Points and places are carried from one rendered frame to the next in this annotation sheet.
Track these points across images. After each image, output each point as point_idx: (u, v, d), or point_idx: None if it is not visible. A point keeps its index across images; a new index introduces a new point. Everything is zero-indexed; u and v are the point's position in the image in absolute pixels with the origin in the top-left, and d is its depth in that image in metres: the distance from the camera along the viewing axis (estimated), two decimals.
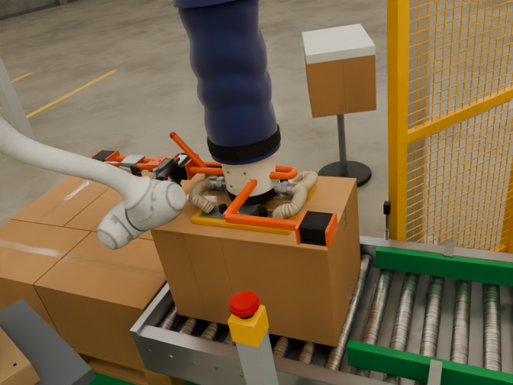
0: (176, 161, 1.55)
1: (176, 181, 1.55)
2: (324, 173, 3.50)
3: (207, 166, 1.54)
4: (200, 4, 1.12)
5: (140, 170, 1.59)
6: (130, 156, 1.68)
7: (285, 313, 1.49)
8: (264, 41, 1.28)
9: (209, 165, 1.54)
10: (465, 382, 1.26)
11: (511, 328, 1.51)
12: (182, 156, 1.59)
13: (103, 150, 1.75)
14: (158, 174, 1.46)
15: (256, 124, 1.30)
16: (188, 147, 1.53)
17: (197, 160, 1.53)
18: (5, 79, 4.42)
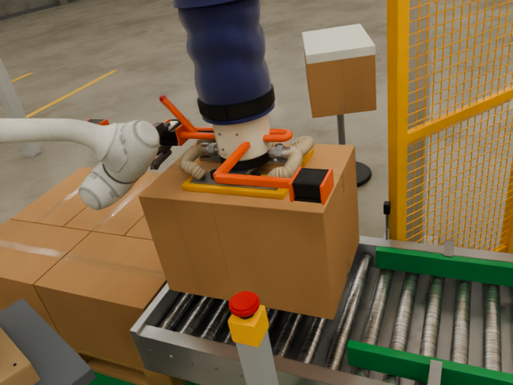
0: (166, 126, 1.48)
1: (166, 147, 1.48)
2: None
3: (198, 131, 1.47)
4: (200, 4, 1.11)
5: None
6: None
7: (279, 285, 1.42)
8: None
9: (201, 130, 1.47)
10: (465, 382, 1.26)
11: (511, 328, 1.51)
12: (172, 121, 1.52)
13: (91, 119, 1.68)
14: None
15: (249, 79, 1.23)
16: (179, 111, 1.46)
17: (188, 125, 1.47)
18: (5, 79, 4.42)
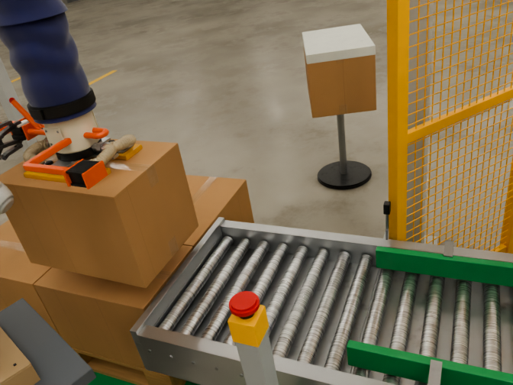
0: (16, 124, 1.76)
1: (16, 140, 1.76)
2: (324, 173, 3.50)
3: (42, 128, 1.75)
4: (3, 24, 1.39)
5: None
6: None
7: (102, 257, 1.71)
8: (63, 16, 1.49)
9: None
10: (465, 382, 1.26)
11: (511, 328, 1.51)
12: (24, 120, 1.81)
13: None
14: None
15: (59, 87, 1.51)
16: (26, 111, 1.75)
17: (33, 123, 1.75)
18: (5, 79, 4.42)
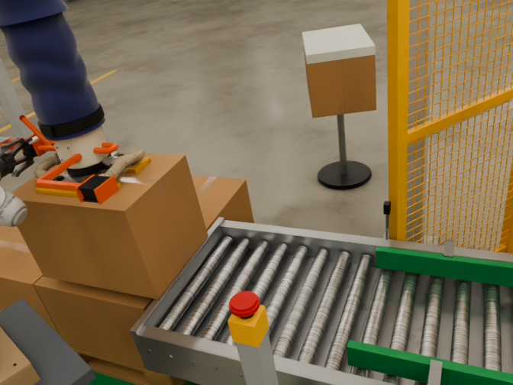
0: (27, 140, 1.79)
1: (27, 157, 1.79)
2: (324, 173, 3.50)
3: (52, 144, 1.78)
4: (4, 24, 1.39)
5: None
6: None
7: (114, 270, 1.73)
8: (72, 35, 1.53)
9: (54, 143, 1.78)
10: (465, 382, 1.26)
11: (511, 328, 1.51)
12: (36, 137, 1.84)
13: None
14: (4, 150, 1.71)
15: (68, 105, 1.54)
16: (36, 128, 1.78)
17: (43, 139, 1.78)
18: (5, 79, 4.42)
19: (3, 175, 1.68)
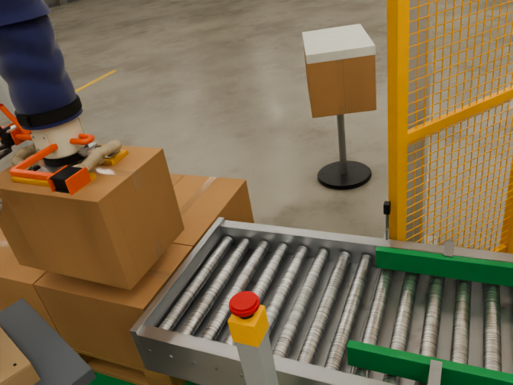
0: (5, 129, 1.80)
1: (5, 146, 1.80)
2: (324, 173, 3.50)
3: (30, 134, 1.79)
4: None
5: None
6: None
7: (88, 260, 1.75)
8: (50, 26, 1.54)
9: (32, 133, 1.80)
10: (465, 382, 1.26)
11: (511, 328, 1.51)
12: (14, 125, 1.85)
13: None
14: None
15: (44, 95, 1.55)
16: (14, 117, 1.79)
17: (21, 128, 1.79)
18: None
19: None
